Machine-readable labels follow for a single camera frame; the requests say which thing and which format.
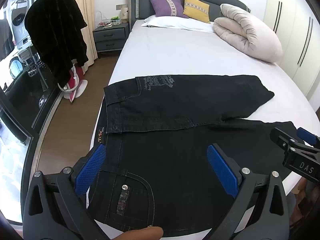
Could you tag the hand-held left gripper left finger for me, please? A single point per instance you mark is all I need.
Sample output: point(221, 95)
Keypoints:
point(91, 170)

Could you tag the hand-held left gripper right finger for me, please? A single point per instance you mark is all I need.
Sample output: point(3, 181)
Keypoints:
point(221, 170)

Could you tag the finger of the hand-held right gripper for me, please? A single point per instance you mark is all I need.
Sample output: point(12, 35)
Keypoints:
point(283, 140)
point(307, 135)

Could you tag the black denim pants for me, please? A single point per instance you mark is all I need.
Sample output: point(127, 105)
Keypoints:
point(175, 130)

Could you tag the person's right hand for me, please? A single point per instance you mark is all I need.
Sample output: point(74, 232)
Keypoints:
point(303, 188)

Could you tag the person's left hand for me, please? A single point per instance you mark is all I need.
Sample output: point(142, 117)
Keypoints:
point(140, 234)

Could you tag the white iron base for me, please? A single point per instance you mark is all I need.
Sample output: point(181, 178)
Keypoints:
point(82, 87)

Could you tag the pink steam iron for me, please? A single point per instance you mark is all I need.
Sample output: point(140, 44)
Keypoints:
point(73, 82)

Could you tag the rolled cream duvet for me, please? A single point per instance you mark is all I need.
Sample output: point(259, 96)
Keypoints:
point(247, 35)

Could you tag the bed with white sheet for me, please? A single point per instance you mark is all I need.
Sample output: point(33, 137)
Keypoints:
point(175, 52)

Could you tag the cream wardrobe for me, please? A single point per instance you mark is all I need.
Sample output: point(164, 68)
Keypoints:
point(295, 5)

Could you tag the grey nightstand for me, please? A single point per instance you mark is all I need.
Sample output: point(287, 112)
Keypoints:
point(110, 37)

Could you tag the black hanging garment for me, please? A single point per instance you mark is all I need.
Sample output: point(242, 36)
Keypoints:
point(55, 30)

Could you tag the items on nightstand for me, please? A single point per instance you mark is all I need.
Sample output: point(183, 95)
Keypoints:
point(107, 23)

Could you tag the white pillow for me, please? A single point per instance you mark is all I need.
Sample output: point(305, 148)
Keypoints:
point(175, 24)

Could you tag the yellow patterned pillow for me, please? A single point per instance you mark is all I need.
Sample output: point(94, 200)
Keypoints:
point(196, 8)

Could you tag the white paper bag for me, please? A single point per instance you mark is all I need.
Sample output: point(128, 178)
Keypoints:
point(124, 15)

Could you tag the cream curtain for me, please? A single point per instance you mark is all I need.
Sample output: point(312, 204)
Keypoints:
point(91, 5)

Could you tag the white washing machine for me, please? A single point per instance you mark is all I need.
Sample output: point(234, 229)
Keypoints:
point(18, 20)

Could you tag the purple patterned pillow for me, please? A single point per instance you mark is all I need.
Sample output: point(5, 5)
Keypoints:
point(165, 7)

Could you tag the wall socket plate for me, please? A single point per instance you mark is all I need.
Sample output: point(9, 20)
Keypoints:
point(121, 7)

